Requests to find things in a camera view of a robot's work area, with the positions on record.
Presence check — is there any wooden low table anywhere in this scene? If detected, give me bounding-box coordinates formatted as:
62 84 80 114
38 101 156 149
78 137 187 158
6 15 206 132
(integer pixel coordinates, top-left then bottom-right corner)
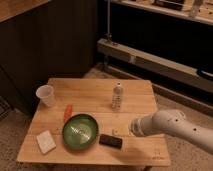
17 78 171 166

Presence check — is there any black rectangular phone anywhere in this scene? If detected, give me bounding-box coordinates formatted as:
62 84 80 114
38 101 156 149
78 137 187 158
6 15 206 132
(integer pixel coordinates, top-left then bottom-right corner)
99 134 123 149

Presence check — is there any metal vertical pole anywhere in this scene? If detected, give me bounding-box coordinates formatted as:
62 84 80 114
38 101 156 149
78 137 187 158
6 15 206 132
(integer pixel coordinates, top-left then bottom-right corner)
107 0 111 43

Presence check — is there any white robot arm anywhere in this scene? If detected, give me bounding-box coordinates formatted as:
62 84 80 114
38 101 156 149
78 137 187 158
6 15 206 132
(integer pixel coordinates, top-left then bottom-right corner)
112 109 213 155

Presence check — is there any yellowish gripper finger tip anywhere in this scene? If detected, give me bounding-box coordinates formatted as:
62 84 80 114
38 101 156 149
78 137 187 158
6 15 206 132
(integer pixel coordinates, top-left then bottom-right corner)
112 129 121 136

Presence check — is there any long wooden bench beam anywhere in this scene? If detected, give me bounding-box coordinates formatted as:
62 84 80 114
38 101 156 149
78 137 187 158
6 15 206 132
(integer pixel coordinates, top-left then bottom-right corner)
97 39 213 93

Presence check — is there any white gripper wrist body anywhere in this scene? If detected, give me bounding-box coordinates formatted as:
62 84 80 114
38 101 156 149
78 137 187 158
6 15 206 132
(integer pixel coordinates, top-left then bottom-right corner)
130 118 144 136

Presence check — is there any upper wooden shelf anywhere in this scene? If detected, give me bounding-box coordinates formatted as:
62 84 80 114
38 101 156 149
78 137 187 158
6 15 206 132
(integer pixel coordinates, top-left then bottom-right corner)
112 0 213 26

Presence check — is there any translucent plastic cup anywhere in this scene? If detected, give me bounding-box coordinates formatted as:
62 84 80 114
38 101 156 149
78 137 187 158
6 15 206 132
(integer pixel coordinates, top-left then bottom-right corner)
36 85 55 107

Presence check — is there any dark wooden cabinet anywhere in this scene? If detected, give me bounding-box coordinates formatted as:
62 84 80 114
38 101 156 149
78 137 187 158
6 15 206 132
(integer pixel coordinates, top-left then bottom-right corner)
0 0 98 115

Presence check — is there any clear plastic water bottle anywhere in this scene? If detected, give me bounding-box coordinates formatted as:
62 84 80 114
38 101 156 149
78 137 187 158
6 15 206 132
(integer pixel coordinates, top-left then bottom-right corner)
112 83 123 110

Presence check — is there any orange carrot toy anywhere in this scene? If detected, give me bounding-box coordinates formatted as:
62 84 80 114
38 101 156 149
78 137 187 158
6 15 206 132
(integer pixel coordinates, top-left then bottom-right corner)
64 105 72 122

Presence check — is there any white sponge block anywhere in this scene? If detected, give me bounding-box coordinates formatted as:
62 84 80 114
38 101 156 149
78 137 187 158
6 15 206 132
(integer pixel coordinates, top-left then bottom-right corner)
36 130 56 154

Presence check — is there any green bowl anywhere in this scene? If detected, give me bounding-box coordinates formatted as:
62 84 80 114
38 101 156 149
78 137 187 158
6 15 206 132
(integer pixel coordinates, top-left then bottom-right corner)
62 114 99 150

